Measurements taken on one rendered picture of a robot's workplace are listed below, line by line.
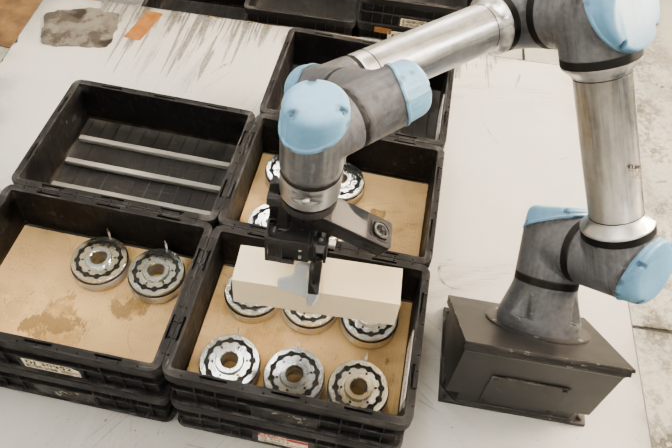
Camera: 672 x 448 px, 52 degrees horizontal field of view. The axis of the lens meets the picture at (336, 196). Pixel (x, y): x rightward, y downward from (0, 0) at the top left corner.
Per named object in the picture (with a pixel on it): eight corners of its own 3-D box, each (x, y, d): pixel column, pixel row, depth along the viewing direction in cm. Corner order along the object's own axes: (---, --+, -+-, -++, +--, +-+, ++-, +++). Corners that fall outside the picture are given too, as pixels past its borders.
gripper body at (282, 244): (274, 219, 96) (274, 162, 87) (335, 228, 96) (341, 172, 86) (264, 265, 91) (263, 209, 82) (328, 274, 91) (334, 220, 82)
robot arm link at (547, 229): (542, 265, 134) (556, 198, 132) (601, 286, 123) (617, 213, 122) (500, 265, 128) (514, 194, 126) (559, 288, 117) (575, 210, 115)
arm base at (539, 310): (562, 318, 135) (572, 270, 134) (592, 346, 120) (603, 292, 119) (487, 307, 135) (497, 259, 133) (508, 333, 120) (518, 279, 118)
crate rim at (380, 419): (429, 273, 124) (431, 265, 122) (409, 433, 105) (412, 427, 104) (216, 230, 127) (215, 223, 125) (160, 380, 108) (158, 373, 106)
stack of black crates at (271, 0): (356, 46, 283) (364, -26, 256) (347, 95, 264) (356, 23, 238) (260, 33, 284) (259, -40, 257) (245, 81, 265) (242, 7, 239)
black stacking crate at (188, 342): (419, 300, 132) (429, 268, 123) (399, 453, 113) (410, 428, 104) (219, 260, 134) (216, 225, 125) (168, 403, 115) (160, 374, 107)
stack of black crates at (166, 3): (260, 33, 284) (259, -15, 266) (245, 80, 265) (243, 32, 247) (165, 20, 285) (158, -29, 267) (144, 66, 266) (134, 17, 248)
